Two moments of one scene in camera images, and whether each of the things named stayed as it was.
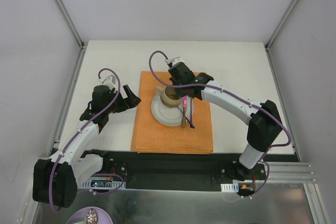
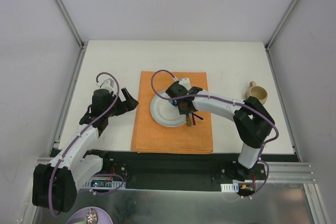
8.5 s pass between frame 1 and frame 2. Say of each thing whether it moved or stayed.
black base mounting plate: stayed
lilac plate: stayed
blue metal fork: moved
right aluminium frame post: stayed
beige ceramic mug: moved
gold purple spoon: moved
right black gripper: moved
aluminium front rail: stayed
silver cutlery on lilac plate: stayed
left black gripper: stayed
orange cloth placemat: stayed
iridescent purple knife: moved
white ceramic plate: stayed
